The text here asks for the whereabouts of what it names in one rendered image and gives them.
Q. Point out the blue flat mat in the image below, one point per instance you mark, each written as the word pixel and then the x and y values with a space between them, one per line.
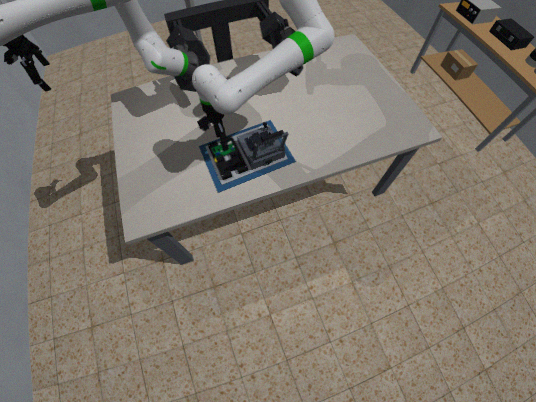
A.
pixel 251 176

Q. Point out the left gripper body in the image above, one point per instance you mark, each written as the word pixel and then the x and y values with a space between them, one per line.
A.
pixel 215 118

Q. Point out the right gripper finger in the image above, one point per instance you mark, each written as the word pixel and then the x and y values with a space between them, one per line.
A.
pixel 36 79
pixel 37 53

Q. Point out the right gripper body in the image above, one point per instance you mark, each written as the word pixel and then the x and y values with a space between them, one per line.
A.
pixel 21 48

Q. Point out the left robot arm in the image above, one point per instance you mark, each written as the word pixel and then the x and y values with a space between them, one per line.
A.
pixel 314 36

